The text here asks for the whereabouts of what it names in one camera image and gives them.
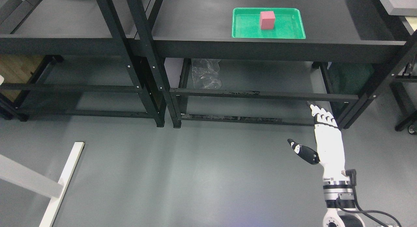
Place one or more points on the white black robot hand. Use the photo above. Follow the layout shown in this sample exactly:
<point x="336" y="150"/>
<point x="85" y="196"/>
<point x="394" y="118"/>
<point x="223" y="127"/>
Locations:
<point x="330" y="149"/>

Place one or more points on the pink foam block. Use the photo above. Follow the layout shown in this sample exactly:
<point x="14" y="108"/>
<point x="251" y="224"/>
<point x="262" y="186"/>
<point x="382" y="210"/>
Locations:
<point x="267" y="20"/>

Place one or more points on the black metal right shelf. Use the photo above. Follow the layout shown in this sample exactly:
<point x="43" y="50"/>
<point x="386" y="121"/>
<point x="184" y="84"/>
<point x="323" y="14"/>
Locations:
<point x="337" y="31"/>

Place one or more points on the black metal shelf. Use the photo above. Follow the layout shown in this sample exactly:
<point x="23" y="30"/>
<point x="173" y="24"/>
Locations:
<point x="74" y="58"/>
<point x="337" y="31"/>

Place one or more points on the black shelf far right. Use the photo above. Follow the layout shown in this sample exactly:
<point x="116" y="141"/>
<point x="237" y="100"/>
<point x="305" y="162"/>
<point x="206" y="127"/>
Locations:
<point x="405" y="10"/>

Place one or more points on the green plastic tray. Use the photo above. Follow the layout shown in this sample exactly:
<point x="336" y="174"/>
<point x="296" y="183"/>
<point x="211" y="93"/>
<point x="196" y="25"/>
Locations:
<point x="275" y="23"/>

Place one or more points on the black metal left shelf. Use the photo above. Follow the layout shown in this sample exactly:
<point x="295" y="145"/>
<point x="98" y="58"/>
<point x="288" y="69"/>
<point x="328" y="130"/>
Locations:
<point x="74" y="58"/>

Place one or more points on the clear plastic bag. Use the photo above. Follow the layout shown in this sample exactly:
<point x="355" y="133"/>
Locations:
<point x="206" y="74"/>

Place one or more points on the white height-adjustable table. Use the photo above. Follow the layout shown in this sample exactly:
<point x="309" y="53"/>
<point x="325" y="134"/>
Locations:
<point x="18" y="174"/>

